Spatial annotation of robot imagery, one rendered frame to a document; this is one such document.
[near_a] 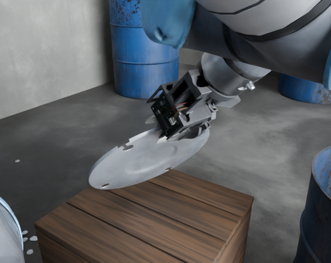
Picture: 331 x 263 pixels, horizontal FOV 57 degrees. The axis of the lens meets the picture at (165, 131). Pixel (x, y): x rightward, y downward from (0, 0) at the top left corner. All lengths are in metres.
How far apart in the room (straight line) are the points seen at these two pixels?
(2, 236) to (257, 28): 0.25
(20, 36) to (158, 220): 1.97
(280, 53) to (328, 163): 0.74
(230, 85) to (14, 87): 2.20
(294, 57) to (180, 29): 0.11
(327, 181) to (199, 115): 0.56
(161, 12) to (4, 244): 0.23
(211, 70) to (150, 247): 0.43
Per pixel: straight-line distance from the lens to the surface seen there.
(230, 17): 0.17
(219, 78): 0.39
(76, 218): 0.79
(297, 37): 0.18
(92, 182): 0.68
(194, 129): 0.51
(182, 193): 0.84
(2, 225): 0.31
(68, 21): 2.75
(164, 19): 0.27
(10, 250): 0.31
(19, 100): 2.54
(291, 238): 1.30
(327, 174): 0.93
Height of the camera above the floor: 0.85
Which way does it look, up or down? 25 degrees down
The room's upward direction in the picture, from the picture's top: straight up
